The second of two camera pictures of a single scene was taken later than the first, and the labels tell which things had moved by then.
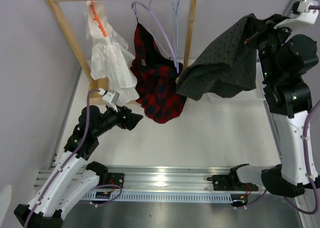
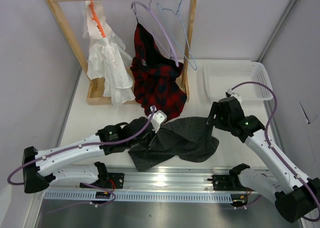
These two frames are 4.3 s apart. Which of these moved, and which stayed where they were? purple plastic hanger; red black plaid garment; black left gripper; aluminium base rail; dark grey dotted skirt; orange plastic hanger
Moved: dark grey dotted skirt; black left gripper
Stayed: aluminium base rail; red black plaid garment; purple plastic hanger; orange plastic hanger
